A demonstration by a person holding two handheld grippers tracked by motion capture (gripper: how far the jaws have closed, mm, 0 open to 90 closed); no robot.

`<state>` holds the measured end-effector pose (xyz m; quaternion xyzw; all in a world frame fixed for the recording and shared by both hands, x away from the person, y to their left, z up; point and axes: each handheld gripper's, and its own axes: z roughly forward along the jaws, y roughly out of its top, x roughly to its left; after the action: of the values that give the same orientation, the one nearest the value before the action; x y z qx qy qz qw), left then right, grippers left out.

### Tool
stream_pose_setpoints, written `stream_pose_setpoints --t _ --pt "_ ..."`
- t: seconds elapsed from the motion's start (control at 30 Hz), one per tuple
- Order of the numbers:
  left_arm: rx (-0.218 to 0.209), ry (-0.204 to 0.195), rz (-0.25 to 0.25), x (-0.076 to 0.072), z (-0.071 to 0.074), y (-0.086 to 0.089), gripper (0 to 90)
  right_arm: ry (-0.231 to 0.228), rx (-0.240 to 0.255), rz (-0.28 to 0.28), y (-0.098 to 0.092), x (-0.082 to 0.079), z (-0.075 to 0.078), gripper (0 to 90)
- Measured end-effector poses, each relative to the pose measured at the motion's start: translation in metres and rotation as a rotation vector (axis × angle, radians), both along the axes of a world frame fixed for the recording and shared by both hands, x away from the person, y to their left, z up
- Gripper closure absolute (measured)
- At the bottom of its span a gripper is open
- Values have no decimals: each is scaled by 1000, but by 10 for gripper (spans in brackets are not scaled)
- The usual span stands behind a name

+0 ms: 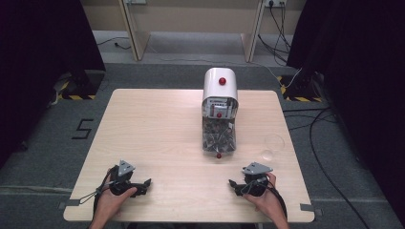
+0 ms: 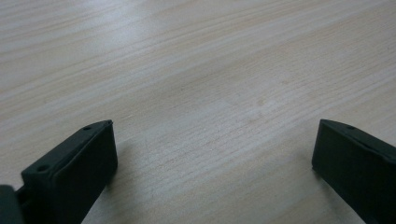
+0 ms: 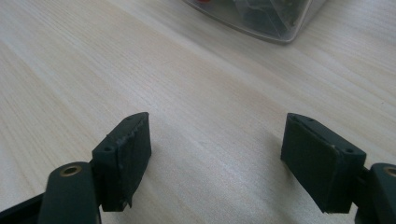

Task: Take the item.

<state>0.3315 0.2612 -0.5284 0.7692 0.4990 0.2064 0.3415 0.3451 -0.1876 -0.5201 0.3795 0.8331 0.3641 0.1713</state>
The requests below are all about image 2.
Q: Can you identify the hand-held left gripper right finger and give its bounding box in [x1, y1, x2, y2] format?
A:
[311, 119, 396, 224]

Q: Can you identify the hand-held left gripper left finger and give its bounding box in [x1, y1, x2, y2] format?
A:
[16, 119, 119, 224]

